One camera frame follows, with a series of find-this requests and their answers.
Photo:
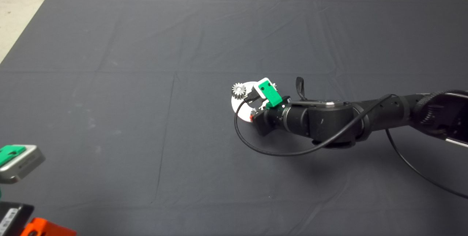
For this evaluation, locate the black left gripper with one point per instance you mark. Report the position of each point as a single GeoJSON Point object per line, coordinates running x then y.
{"type": "Point", "coordinates": [11, 220]}

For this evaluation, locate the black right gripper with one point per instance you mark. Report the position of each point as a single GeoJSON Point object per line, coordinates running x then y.
{"type": "Point", "coordinates": [272, 120]}

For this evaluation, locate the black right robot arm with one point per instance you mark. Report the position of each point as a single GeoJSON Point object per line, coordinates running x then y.
{"type": "Point", "coordinates": [336, 120]}

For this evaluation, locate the small bright steel gear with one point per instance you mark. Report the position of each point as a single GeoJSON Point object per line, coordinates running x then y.
{"type": "Point", "coordinates": [238, 90]}
{"type": "Point", "coordinates": [274, 87]}

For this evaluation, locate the round metal plate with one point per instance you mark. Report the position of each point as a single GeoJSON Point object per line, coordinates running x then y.
{"type": "Point", "coordinates": [245, 108]}

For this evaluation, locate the dark grey table cloth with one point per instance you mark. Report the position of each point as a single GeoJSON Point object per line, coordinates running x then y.
{"type": "Point", "coordinates": [146, 119]}

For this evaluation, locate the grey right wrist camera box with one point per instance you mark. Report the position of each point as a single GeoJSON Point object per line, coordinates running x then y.
{"type": "Point", "coordinates": [256, 87]}

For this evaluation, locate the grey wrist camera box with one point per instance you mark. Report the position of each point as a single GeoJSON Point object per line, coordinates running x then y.
{"type": "Point", "coordinates": [256, 87]}
{"type": "Point", "coordinates": [27, 163]}

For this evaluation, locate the green right camera mount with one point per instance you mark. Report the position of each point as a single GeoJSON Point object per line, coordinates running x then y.
{"type": "Point", "coordinates": [270, 93]}

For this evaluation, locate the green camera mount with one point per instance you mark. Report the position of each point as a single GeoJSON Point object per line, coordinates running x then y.
{"type": "Point", "coordinates": [11, 154]}
{"type": "Point", "coordinates": [270, 93]}

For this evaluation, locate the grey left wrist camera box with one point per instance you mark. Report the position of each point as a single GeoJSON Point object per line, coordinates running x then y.
{"type": "Point", "coordinates": [27, 163]}

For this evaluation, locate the green left camera mount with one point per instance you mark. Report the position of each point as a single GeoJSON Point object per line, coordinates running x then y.
{"type": "Point", "coordinates": [11, 154]}

